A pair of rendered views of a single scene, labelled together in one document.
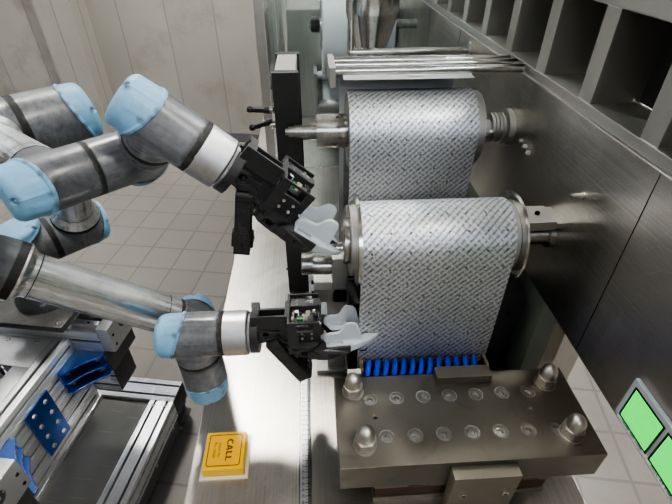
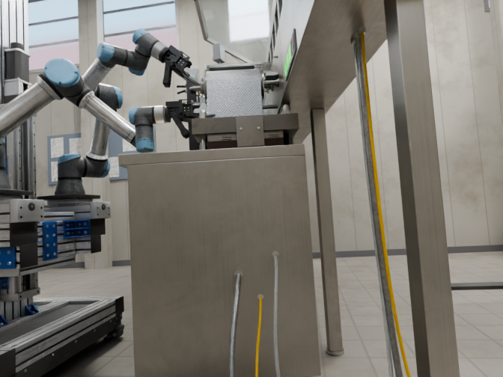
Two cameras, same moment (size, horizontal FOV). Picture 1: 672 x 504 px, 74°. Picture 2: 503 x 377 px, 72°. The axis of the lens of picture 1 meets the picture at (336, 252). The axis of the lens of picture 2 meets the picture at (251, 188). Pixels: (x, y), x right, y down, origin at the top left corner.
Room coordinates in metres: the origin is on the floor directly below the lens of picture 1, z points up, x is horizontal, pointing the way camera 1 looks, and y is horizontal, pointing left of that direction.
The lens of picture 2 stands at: (-0.92, -0.26, 0.67)
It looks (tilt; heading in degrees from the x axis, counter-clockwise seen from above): 4 degrees up; 2
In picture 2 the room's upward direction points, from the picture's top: 3 degrees counter-clockwise
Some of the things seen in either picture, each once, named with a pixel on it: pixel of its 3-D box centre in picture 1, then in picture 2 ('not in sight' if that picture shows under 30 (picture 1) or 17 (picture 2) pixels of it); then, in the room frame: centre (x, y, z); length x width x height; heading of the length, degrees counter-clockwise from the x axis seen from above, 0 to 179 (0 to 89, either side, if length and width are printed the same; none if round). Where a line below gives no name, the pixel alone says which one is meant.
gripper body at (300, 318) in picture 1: (287, 327); (180, 111); (0.52, 0.08, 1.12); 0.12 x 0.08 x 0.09; 93
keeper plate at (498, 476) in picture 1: (480, 491); (250, 132); (0.33, -0.22, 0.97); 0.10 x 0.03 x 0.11; 93
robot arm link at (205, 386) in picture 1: (203, 365); (144, 139); (0.53, 0.24, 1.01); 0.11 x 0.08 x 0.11; 19
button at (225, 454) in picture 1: (225, 453); not in sight; (0.42, 0.19, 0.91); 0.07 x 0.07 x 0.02; 3
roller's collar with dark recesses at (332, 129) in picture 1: (331, 130); not in sight; (0.84, 0.01, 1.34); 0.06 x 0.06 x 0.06; 3
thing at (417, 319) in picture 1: (427, 323); (235, 110); (0.54, -0.16, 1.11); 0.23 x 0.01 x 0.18; 93
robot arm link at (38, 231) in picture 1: (25, 246); (70, 165); (0.93, 0.80, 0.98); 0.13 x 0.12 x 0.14; 136
